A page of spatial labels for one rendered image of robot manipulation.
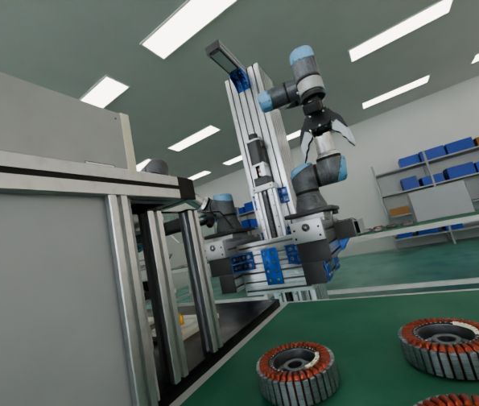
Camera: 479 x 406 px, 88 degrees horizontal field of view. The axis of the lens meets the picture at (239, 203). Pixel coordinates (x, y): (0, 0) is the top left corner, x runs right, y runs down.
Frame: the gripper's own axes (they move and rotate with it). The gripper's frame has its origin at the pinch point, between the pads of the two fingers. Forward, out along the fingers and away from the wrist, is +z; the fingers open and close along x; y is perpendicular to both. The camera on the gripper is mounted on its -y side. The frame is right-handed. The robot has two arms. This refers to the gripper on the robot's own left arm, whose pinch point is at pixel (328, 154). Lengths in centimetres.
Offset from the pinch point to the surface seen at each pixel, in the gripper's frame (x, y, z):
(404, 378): -5, -36, 40
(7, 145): 38, -59, -3
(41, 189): 24, -61, 8
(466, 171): -173, 576, -20
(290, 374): 7, -44, 37
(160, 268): 25, -45, 20
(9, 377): 26, -65, 27
